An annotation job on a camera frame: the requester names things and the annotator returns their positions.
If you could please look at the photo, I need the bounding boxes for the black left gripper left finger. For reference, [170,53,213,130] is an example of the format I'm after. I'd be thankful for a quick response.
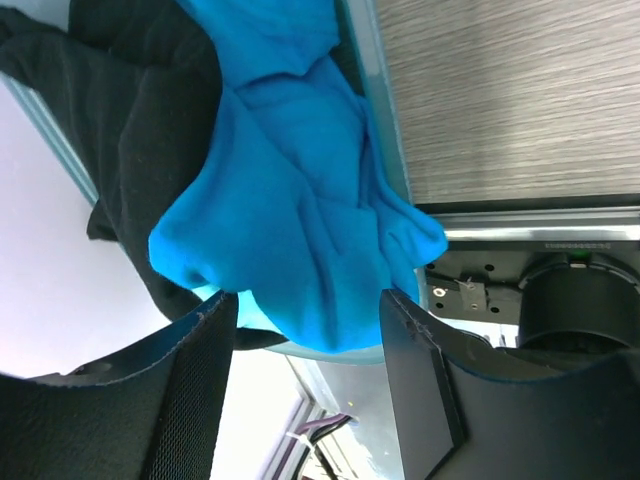
[1,293,238,479]

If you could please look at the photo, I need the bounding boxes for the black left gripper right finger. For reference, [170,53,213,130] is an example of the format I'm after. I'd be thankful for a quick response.
[380,290,639,479]

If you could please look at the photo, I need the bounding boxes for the blue t shirt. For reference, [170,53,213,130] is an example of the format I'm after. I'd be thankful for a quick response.
[148,1,447,354]

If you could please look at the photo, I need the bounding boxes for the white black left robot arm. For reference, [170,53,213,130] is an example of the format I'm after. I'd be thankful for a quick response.
[1,254,639,479]

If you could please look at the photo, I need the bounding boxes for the black t shirt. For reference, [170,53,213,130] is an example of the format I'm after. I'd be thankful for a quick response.
[0,0,289,351]

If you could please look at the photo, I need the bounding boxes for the teal plastic bin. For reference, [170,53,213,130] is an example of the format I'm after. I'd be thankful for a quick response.
[1,1,410,363]

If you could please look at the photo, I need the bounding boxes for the aluminium front rail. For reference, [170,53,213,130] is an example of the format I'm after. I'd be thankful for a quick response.
[421,205,639,243]

